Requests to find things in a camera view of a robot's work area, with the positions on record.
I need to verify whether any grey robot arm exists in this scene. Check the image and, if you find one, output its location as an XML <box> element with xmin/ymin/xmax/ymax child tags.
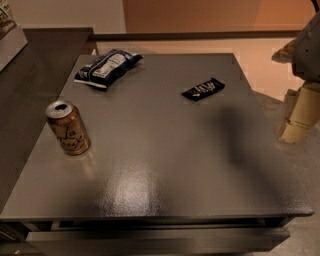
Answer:
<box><xmin>272</xmin><ymin>11</ymin><xmax>320</xmax><ymax>143</ymax></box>

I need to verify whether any orange LaCroix soda can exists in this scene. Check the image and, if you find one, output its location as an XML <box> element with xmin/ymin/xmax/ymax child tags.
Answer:
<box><xmin>46</xmin><ymin>100</ymin><xmax>91</xmax><ymax>156</ymax></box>

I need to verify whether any dark blue chip bag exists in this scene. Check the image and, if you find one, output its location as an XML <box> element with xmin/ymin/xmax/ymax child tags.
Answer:
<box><xmin>74</xmin><ymin>49</ymin><xmax>143</xmax><ymax>89</ymax></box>

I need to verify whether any dark drawer front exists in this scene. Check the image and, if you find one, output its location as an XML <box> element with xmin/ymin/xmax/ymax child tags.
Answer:
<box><xmin>27</xmin><ymin>228</ymin><xmax>290</xmax><ymax>256</ymax></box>

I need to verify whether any black rxbar chocolate wrapper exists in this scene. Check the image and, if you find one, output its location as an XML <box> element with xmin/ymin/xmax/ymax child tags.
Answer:
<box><xmin>182</xmin><ymin>78</ymin><xmax>225</xmax><ymax>102</ymax></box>

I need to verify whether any white box with snacks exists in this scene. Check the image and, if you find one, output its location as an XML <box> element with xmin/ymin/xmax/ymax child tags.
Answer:
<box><xmin>0</xmin><ymin>0</ymin><xmax>28</xmax><ymax>72</ymax></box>

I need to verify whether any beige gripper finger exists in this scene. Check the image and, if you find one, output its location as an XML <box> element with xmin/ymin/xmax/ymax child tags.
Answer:
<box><xmin>279</xmin><ymin>81</ymin><xmax>320</xmax><ymax>144</ymax></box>

